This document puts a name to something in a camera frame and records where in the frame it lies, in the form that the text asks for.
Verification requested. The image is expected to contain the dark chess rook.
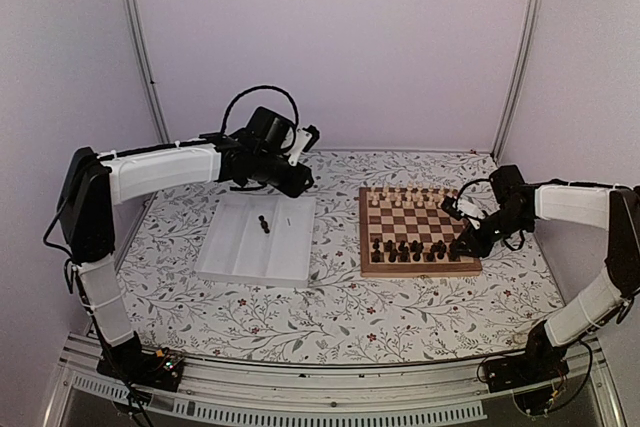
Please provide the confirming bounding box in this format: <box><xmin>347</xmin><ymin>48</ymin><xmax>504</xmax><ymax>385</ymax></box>
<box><xmin>425</xmin><ymin>244</ymin><xmax>438</xmax><ymax>262</ymax></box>

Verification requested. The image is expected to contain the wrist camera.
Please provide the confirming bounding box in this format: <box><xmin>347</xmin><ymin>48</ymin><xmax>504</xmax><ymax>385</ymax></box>
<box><xmin>440</xmin><ymin>196</ymin><xmax>485</xmax><ymax>220</ymax></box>
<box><xmin>288</xmin><ymin>125</ymin><xmax>320</xmax><ymax>167</ymax></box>

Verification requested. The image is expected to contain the aluminium front rail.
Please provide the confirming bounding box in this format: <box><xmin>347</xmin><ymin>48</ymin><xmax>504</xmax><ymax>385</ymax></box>
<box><xmin>41</xmin><ymin>335</ymin><xmax>627</xmax><ymax>426</ymax></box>

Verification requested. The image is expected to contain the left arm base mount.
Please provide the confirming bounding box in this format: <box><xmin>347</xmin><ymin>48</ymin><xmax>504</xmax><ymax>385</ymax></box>
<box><xmin>97</xmin><ymin>344</ymin><xmax>185</xmax><ymax>392</ymax></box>

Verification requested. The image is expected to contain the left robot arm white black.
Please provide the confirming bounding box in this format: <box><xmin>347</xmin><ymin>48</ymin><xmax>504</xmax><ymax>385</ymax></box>
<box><xmin>52</xmin><ymin>107</ymin><xmax>320</xmax><ymax>381</ymax></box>

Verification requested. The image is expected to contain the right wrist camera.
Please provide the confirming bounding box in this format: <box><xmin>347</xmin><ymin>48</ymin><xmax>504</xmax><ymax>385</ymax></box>
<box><xmin>440</xmin><ymin>196</ymin><xmax>485</xmax><ymax>220</ymax></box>

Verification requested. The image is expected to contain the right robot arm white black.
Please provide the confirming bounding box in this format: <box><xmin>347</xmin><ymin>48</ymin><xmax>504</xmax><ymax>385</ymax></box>
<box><xmin>441</xmin><ymin>165</ymin><xmax>639</xmax><ymax>383</ymax></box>

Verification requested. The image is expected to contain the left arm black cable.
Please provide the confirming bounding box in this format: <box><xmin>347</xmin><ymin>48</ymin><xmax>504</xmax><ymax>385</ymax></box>
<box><xmin>221</xmin><ymin>86</ymin><xmax>300</xmax><ymax>138</ymax></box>

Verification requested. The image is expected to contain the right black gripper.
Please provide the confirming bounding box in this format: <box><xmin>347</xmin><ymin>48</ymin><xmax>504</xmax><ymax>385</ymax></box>
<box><xmin>450</xmin><ymin>207</ymin><xmax>533</xmax><ymax>259</ymax></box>

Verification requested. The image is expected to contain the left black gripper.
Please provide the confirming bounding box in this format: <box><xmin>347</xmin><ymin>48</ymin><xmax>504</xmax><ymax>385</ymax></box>
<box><xmin>254</xmin><ymin>151</ymin><xmax>315</xmax><ymax>199</ymax></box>

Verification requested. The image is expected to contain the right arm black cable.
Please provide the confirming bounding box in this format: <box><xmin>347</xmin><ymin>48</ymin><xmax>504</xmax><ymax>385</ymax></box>
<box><xmin>457</xmin><ymin>177</ymin><xmax>496</xmax><ymax>203</ymax></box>

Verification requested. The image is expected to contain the white plastic tray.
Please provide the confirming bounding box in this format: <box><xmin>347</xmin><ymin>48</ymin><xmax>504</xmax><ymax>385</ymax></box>
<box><xmin>194</xmin><ymin>193</ymin><xmax>316</xmax><ymax>288</ymax></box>

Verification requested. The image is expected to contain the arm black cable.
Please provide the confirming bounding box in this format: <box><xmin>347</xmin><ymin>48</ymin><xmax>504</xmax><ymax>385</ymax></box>
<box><xmin>221</xmin><ymin>86</ymin><xmax>300</xmax><ymax>138</ymax></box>
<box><xmin>457</xmin><ymin>177</ymin><xmax>496</xmax><ymax>203</ymax></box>

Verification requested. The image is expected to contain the wooden chess board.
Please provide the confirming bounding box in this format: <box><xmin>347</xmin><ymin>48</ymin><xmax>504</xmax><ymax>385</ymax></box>
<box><xmin>359</xmin><ymin>186</ymin><xmax>482</xmax><ymax>278</ymax></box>

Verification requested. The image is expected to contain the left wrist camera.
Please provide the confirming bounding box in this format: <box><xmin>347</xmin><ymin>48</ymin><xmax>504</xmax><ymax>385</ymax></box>
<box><xmin>288</xmin><ymin>125</ymin><xmax>320</xmax><ymax>167</ymax></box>

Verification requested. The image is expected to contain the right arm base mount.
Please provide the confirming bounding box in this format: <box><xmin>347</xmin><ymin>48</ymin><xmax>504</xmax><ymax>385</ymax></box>
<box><xmin>476</xmin><ymin>353</ymin><xmax>569</xmax><ymax>417</ymax></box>

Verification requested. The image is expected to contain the dark chess piece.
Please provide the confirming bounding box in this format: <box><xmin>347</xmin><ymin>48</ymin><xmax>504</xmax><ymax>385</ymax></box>
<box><xmin>436</xmin><ymin>241</ymin><xmax>447</xmax><ymax>260</ymax></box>
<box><xmin>412</xmin><ymin>242</ymin><xmax>424</xmax><ymax>262</ymax></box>
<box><xmin>399</xmin><ymin>246</ymin><xmax>410</xmax><ymax>263</ymax></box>
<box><xmin>371</xmin><ymin>241</ymin><xmax>383</xmax><ymax>263</ymax></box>

